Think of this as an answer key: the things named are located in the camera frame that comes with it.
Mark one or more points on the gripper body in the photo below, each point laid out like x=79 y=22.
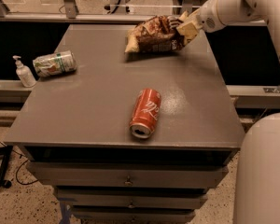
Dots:
x=207 y=19

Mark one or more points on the brown chip bag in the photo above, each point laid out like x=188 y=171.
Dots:
x=157 y=34

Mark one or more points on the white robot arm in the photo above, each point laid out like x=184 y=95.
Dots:
x=257 y=188

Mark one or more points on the red coca-cola can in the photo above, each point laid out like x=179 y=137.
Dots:
x=145 y=113

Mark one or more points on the green white 7up can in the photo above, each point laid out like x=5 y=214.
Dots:
x=55 y=64

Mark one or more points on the grey drawer cabinet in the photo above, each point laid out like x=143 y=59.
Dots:
x=75 y=129

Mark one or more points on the white pump sanitizer bottle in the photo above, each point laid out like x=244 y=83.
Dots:
x=24 y=73

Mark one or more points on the black stand leg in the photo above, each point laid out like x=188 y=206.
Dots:
x=5 y=153

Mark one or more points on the metal window rail frame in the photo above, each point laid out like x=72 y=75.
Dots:
x=90 y=11

